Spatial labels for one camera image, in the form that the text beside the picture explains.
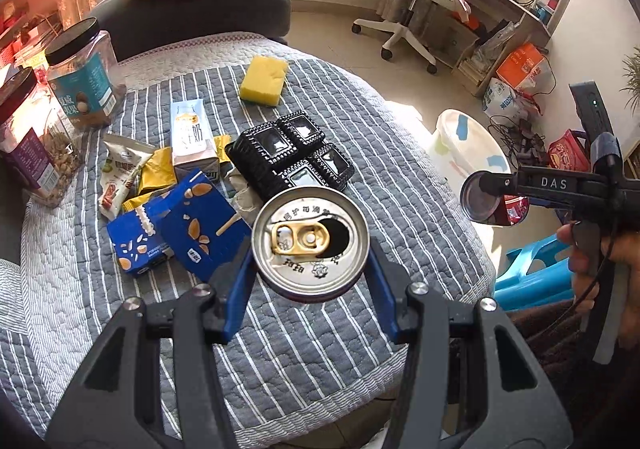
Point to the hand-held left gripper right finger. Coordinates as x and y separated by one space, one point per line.
384 291

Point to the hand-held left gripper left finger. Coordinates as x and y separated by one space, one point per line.
235 299

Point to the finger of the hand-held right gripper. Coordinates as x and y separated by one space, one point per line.
500 183

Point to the red drink can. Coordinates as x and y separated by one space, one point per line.
480 209

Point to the white waste bin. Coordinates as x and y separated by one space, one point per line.
470 149

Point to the silver drink can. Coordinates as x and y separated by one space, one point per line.
300 276

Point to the white pecan packet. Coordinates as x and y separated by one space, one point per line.
122 169

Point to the person's right hand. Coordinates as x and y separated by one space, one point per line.
581 289

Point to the red gift bag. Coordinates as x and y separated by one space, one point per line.
567 151

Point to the large blue snack box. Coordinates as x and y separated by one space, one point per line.
200 224

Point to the white printed bag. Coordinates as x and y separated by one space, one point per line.
502 96

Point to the blue plastic stool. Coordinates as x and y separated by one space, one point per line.
530 274

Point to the crumpled white tissue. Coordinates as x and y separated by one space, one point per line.
245 196

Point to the small blue snack box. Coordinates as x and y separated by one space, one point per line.
135 244

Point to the green potted plant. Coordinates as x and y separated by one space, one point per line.
632 79

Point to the orange cardboard box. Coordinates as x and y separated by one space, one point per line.
522 66

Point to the yellow snack packet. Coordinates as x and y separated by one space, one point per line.
134 203
160 174
222 146

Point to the black plastic tray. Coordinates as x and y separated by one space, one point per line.
270 149

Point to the grey striped quilt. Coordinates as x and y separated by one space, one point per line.
325 139

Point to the pale blue milk carton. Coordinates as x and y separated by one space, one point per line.
192 139

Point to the dark brown cloth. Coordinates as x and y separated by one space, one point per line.
560 354

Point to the wooden desk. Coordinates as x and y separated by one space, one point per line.
520 14

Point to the yellow sponge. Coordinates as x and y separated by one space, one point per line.
264 81

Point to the purple label nut jar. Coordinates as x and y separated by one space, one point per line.
30 154

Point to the teal label nut jar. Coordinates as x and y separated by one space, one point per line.
82 79

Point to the dark grey armchair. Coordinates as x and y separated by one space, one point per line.
225 11

